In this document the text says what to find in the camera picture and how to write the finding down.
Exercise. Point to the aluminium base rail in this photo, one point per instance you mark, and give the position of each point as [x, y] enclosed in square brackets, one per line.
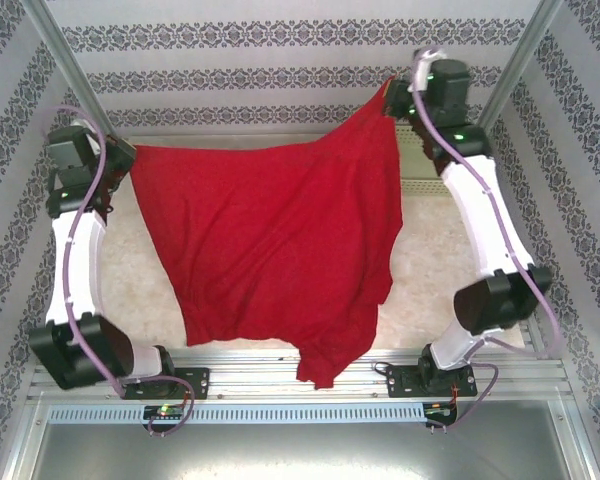
[255, 380]

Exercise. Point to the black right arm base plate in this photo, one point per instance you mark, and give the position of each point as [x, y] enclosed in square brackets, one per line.
[397, 382]

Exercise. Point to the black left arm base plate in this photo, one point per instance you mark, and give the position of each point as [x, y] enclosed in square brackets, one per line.
[195, 382]

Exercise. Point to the grey sheet metal tray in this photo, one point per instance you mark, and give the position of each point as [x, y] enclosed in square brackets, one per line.
[280, 455]

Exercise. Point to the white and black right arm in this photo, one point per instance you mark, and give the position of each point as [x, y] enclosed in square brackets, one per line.
[477, 220]

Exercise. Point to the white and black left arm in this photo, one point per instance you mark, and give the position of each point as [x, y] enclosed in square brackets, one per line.
[87, 270]

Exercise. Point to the red t-shirt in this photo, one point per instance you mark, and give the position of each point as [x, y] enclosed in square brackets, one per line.
[280, 225]

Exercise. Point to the aluminium frame post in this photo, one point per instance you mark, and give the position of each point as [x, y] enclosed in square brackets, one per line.
[72, 70]
[525, 55]

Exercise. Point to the pale green plastic basket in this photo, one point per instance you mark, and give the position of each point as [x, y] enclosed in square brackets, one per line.
[420, 187]

